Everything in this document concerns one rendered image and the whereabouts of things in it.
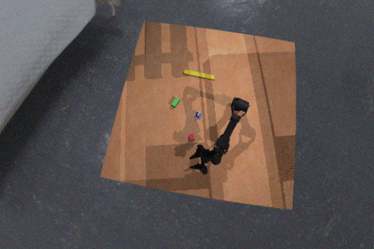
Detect yellow bar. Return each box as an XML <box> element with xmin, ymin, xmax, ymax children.
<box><xmin>184</xmin><ymin>69</ymin><xmax>215</xmax><ymax>80</ymax></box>

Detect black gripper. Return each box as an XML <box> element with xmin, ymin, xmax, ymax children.
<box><xmin>189</xmin><ymin>145</ymin><xmax>212</xmax><ymax>175</ymax></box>

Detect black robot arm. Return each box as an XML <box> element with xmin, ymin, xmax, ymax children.
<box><xmin>197</xmin><ymin>97</ymin><xmax>250</xmax><ymax>165</ymax></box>

